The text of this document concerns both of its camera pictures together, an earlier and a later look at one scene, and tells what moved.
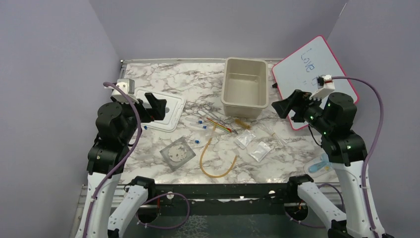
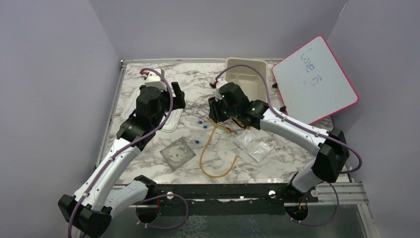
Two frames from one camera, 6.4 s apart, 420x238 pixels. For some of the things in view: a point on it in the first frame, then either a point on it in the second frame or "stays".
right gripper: x=284 y=107 -> x=214 y=113
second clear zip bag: x=260 y=151 stays
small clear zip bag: x=244 y=139 stays
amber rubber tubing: x=203 y=154 stays
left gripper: x=158 y=108 -> x=178 y=101
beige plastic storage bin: x=244 y=87 stays
